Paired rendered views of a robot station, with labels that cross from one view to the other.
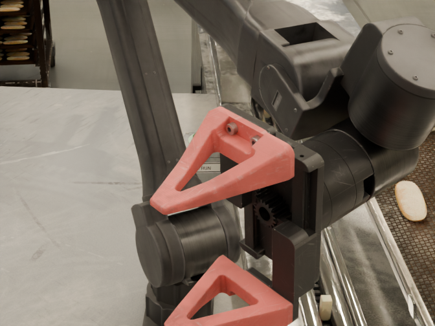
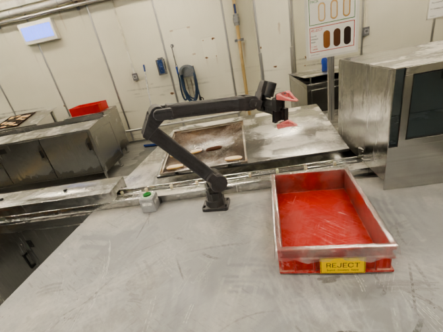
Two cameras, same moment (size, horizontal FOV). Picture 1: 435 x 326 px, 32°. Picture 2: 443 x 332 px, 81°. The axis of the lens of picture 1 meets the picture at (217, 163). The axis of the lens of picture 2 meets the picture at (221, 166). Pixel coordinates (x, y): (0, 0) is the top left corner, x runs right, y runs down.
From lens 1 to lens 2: 1.11 m
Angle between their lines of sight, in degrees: 67
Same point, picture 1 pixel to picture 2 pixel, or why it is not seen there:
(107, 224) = (167, 225)
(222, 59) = (96, 193)
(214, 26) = (225, 108)
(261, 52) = (246, 100)
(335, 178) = not seen: hidden behind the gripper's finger
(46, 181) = (131, 246)
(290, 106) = (259, 102)
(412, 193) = not seen: hidden behind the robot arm
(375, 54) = (269, 83)
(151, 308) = (219, 203)
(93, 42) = not seen: outside the picture
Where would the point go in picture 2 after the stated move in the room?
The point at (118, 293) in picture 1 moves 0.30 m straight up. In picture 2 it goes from (204, 217) to (188, 155)
